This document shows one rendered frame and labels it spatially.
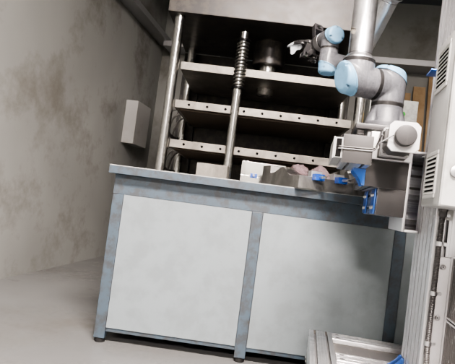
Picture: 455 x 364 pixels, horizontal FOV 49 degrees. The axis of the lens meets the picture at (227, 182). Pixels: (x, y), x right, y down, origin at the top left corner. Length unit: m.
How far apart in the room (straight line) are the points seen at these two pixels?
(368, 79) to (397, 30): 4.16
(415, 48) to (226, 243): 4.18
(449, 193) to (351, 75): 0.65
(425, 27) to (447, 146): 4.74
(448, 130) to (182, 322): 1.44
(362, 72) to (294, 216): 0.73
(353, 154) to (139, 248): 1.13
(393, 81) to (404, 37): 4.09
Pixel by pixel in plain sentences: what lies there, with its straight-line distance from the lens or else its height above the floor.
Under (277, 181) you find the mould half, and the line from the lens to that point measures 2.38.
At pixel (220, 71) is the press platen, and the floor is 1.51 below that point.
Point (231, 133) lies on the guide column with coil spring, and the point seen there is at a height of 1.11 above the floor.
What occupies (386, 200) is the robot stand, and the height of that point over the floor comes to 0.77.
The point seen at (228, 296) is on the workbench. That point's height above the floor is 0.28.
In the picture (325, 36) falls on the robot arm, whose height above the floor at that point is 1.43.
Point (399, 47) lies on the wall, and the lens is 5.95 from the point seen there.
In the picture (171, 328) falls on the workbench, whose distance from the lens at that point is 2.32.
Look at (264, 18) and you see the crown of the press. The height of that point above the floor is 1.82.
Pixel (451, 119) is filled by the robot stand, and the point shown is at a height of 0.98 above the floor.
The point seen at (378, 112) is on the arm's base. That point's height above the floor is 1.09.
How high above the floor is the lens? 0.71
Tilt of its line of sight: 2 degrees up
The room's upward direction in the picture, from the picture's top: 7 degrees clockwise
